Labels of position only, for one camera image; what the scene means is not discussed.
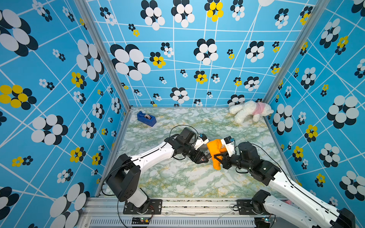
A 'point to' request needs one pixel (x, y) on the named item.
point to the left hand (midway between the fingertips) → (207, 157)
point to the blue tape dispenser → (146, 118)
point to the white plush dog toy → (255, 109)
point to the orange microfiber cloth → (215, 147)
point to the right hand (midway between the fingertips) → (217, 155)
